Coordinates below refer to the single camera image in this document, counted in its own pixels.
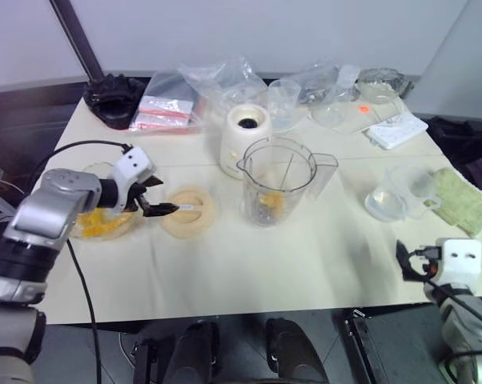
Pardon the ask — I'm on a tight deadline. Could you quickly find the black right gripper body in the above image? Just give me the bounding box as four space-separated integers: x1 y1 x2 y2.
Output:
411 246 440 281

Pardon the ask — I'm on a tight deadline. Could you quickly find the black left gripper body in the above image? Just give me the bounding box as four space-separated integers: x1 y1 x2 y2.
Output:
118 182 149 214

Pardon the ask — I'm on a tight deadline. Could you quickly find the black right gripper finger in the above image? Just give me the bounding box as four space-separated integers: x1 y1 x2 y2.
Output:
401 266 428 282
396 239 414 270

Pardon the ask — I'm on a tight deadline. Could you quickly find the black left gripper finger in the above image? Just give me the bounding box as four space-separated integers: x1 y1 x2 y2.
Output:
141 201 180 218
143 175 165 193

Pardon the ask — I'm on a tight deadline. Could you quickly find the glass fruit dish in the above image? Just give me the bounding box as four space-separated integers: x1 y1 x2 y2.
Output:
70 161 141 242

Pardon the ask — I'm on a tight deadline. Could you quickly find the cream round blender lid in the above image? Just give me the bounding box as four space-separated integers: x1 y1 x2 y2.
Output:
159 184 218 241

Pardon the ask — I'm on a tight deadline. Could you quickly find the clear plastic measuring cup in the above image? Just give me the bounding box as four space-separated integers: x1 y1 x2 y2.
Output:
364 165 443 222

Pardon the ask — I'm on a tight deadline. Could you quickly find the zip bag with red packs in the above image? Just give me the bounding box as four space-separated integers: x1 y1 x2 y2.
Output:
129 71 207 136

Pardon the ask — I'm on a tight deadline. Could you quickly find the green cloth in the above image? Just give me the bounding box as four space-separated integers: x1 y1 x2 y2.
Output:
422 167 482 238

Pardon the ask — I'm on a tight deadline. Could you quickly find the black crumpled glove holder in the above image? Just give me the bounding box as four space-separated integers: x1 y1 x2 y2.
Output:
83 73 147 131

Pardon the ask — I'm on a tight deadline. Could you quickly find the cream blender base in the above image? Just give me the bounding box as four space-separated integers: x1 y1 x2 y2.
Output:
219 104 274 182

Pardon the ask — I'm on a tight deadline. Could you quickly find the clear blender jar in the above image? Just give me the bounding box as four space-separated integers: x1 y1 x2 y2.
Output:
235 137 340 229

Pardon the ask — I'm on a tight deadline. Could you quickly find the large clear plastic bag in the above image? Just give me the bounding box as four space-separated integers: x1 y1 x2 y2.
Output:
176 55 268 118

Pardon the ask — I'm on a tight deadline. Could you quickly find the black bag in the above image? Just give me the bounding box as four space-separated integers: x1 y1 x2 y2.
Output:
426 114 482 191

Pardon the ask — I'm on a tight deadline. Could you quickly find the clear stirring rod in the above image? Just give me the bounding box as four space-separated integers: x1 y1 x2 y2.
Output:
279 153 295 190

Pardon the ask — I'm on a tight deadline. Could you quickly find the tall clear plastic cup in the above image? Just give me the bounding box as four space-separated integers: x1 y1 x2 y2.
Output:
266 78 303 134

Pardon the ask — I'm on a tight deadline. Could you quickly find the clear lid with orange sticker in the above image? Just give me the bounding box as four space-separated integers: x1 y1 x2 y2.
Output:
308 94 404 135

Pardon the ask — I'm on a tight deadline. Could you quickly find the dark slanted pole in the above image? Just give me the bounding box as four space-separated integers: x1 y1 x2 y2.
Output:
50 0 106 82

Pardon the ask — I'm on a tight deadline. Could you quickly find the wrapped glass bowl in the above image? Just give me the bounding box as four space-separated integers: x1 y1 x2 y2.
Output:
354 67 412 106

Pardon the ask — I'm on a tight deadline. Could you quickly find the clear bag with dark contents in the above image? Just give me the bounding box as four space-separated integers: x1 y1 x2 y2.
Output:
289 58 363 108

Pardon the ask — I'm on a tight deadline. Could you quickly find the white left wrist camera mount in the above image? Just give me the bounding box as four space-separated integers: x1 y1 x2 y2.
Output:
111 146 156 198

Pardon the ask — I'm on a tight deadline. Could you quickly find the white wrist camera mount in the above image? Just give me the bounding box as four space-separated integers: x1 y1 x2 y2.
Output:
111 146 156 198
434 237 482 287

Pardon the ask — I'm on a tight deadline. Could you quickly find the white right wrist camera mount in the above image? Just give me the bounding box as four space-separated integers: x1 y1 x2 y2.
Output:
434 237 482 287

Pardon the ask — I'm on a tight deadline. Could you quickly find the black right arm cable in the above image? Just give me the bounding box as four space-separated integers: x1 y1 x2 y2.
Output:
414 246 482 322

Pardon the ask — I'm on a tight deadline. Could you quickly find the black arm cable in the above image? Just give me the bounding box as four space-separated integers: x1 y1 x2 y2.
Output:
414 246 482 322
31 139 132 384

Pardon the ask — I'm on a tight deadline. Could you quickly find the black metal frame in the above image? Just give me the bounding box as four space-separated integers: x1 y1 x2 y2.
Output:
342 306 440 384

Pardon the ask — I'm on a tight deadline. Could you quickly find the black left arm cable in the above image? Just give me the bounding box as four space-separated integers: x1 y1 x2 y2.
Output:
31 139 132 384

